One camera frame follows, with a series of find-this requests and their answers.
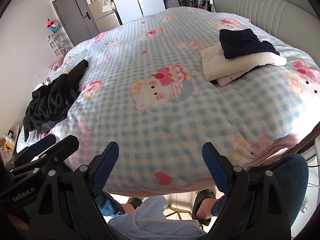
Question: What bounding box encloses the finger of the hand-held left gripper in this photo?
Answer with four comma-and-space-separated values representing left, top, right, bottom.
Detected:
5, 135, 80, 178
15, 134, 57, 161

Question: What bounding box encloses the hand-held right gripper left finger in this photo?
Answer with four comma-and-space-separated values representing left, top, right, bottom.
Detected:
29, 141, 119, 240

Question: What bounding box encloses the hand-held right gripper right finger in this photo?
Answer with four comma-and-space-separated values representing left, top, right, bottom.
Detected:
202, 142, 292, 240

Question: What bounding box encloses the pile of black clothes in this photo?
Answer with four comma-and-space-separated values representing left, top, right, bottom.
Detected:
23, 59, 89, 142

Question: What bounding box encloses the dark grey garment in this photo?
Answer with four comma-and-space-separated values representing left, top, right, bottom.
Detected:
41, 119, 66, 133

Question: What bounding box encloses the black slipper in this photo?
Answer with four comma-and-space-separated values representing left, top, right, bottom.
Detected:
191, 189, 217, 227
125, 197, 143, 209

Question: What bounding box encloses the cluster of small bottles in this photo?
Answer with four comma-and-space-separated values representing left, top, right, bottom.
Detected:
0, 130, 18, 155

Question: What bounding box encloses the person's left leg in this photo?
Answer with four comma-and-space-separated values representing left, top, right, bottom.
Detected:
96, 191, 140, 217

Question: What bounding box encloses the person's leg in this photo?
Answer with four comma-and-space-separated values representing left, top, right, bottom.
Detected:
195, 154, 309, 233
96, 191, 140, 217

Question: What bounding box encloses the light blue fleece garment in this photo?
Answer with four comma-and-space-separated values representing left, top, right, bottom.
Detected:
109, 196, 204, 240

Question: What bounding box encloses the person's right leg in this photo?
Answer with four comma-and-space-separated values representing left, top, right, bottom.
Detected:
195, 154, 309, 233

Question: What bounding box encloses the folded pink garment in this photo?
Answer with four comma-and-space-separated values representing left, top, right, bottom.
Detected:
216, 70, 248, 87

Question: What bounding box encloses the white shelf rack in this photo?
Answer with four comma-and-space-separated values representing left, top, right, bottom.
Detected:
47, 33, 69, 57

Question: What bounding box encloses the white bedside cabinet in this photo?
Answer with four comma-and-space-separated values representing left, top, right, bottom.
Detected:
301, 135, 320, 163

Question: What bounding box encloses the folded cream garment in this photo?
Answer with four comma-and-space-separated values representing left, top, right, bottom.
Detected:
201, 44, 287, 81

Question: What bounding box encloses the folded navy garment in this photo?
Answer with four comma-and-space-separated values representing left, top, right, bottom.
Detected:
219, 28, 280, 60

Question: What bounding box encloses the checked cartoon printed blanket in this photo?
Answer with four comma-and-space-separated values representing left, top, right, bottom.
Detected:
16, 6, 320, 198

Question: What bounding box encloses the grey door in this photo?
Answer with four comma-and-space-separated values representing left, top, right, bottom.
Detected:
52, 0, 98, 47

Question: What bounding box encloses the silver refrigerator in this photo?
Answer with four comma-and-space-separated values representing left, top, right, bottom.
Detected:
88, 0, 123, 33

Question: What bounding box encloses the beige padded headboard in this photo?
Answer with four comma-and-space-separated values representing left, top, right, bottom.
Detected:
211, 0, 320, 63

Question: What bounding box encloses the gold metal stool frame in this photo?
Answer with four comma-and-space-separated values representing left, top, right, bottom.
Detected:
162, 204, 203, 228

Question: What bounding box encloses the red blue wall plush toy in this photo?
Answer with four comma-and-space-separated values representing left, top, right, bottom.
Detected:
46, 19, 60, 33

